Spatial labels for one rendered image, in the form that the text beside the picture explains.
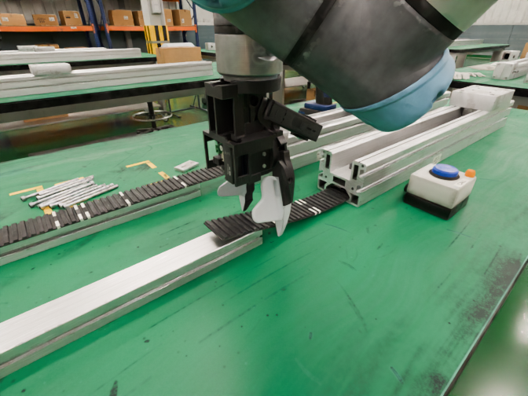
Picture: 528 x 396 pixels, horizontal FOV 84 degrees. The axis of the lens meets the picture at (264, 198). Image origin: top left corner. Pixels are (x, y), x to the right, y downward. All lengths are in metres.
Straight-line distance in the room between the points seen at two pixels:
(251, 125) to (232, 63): 0.07
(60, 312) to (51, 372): 0.05
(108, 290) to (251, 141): 0.23
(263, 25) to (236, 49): 0.10
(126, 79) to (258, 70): 1.68
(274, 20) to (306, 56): 0.03
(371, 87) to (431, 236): 0.34
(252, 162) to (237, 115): 0.06
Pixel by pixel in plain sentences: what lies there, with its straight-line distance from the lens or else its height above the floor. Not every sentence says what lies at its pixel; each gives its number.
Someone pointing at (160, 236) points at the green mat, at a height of 0.78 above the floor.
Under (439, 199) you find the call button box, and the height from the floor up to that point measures 0.81.
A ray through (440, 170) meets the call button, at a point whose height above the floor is 0.85.
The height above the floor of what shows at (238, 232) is 0.82.
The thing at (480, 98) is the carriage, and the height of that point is 0.89.
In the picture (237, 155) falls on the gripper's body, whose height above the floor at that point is 0.94.
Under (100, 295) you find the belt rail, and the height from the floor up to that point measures 0.81.
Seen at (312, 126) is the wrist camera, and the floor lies 0.95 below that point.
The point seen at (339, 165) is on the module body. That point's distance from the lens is 0.59.
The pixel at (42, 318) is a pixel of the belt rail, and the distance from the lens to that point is 0.39.
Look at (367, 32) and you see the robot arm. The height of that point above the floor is 1.06.
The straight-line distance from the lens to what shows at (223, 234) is 0.40.
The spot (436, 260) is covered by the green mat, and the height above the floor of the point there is 0.78.
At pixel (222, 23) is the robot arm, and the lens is 0.34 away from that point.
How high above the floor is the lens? 1.06
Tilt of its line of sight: 30 degrees down
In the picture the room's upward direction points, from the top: straight up
